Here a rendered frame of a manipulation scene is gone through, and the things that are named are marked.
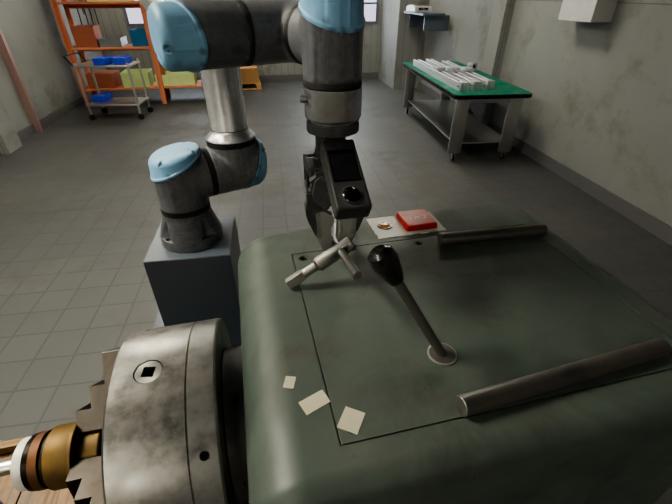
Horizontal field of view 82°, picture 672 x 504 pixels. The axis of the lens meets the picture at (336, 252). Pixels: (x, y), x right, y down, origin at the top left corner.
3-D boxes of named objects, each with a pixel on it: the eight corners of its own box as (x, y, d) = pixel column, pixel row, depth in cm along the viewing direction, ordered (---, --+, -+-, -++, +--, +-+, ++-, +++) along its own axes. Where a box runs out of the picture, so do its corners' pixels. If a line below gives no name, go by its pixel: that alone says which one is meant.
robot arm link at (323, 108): (369, 90, 48) (303, 93, 46) (368, 128, 50) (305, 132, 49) (353, 79, 54) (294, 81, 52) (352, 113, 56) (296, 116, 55)
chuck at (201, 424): (241, 386, 81) (215, 276, 61) (251, 573, 58) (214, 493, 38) (224, 389, 81) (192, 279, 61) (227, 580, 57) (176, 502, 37)
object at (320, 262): (292, 293, 58) (357, 250, 57) (284, 282, 57) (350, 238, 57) (291, 286, 60) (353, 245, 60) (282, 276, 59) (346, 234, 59)
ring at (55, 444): (104, 399, 57) (34, 412, 56) (86, 460, 50) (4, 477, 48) (123, 435, 63) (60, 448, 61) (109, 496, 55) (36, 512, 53)
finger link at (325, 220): (327, 241, 67) (327, 191, 62) (335, 260, 62) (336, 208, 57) (309, 243, 66) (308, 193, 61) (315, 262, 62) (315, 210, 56)
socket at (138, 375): (171, 372, 51) (165, 359, 50) (164, 395, 49) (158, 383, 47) (145, 373, 51) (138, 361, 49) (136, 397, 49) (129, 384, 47)
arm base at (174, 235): (168, 224, 106) (159, 191, 100) (225, 220, 108) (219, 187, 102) (155, 255, 93) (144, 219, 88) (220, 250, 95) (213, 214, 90)
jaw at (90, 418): (169, 408, 61) (160, 331, 61) (160, 418, 56) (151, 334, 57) (91, 423, 58) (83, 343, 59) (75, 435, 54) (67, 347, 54)
